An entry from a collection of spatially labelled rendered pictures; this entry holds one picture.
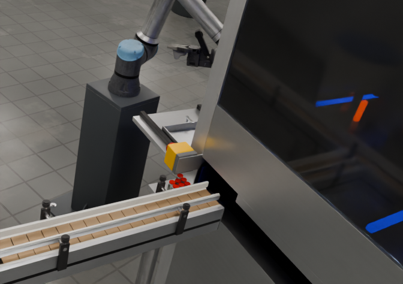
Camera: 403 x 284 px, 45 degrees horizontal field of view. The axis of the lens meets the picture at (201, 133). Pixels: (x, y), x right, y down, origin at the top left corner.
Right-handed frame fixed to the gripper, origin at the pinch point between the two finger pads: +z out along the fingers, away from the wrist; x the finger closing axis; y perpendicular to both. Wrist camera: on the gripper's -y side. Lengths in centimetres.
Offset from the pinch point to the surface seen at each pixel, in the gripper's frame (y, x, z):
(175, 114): 22.5, -26.9, -8.0
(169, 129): 23.2, -42.4, -7.6
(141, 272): 52, -92, -8
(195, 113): 22.7, -21.6, -16.0
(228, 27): -25, -78, -24
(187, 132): 24.8, -38.8, -14.5
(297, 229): 19, -108, -50
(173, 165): 20, -79, -13
